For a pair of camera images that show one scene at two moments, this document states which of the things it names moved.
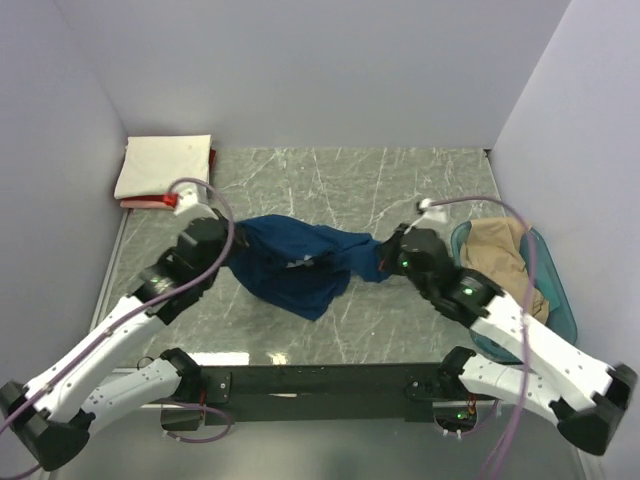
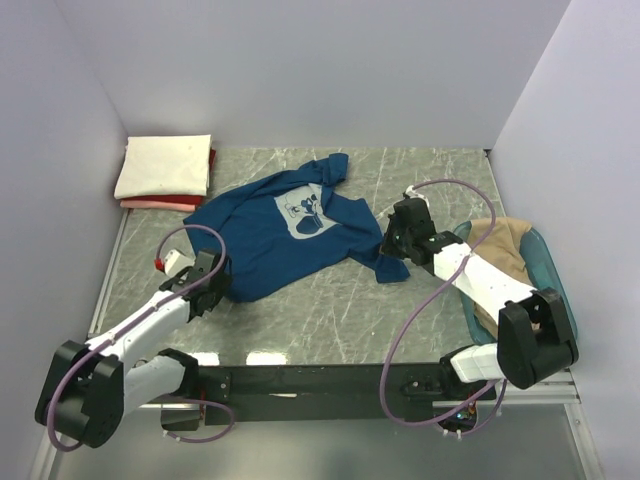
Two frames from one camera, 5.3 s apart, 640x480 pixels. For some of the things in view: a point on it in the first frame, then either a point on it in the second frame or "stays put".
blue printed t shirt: [301, 266] -> [276, 222]
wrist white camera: [434, 216] -> [412, 193]
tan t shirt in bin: [492, 247] stays put
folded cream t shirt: [154, 163] stays put
